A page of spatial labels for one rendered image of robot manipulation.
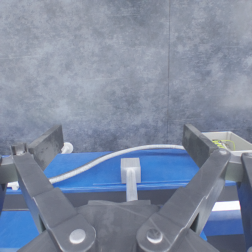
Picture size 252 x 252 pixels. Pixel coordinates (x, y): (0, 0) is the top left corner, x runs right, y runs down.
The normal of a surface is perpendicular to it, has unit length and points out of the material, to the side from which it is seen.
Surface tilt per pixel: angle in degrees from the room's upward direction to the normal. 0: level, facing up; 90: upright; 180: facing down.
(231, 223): 0
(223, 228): 0
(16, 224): 90
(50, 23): 0
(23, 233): 90
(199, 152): 90
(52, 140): 90
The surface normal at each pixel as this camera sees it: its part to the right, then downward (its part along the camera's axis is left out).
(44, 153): 1.00, 0.00
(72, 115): 0.00, 0.30
